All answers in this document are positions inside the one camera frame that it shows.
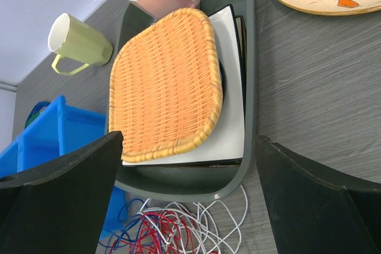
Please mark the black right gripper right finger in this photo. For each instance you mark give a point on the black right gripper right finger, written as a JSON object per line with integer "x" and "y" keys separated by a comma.
{"x": 314, "y": 208}

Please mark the white square plate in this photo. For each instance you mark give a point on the white square plate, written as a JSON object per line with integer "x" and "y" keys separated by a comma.
{"x": 225, "y": 143}

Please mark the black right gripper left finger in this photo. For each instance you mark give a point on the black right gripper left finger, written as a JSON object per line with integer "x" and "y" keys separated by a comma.
{"x": 60, "y": 206}

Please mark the light green ceramic mug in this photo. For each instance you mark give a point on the light green ceramic mug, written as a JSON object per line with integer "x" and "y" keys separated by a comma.
{"x": 74, "y": 39}

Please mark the blue plastic compartment bin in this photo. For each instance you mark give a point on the blue plastic compartment bin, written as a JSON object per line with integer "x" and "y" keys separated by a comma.
{"x": 61, "y": 129}

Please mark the woven orange basket tray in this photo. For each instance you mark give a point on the woven orange basket tray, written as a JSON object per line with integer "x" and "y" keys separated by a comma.
{"x": 166, "y": 90}

